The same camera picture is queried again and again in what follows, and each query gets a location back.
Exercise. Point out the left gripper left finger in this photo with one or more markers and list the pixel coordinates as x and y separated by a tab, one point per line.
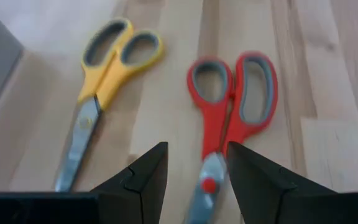
145	189

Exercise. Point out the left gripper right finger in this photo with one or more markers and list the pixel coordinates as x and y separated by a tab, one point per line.
259	193

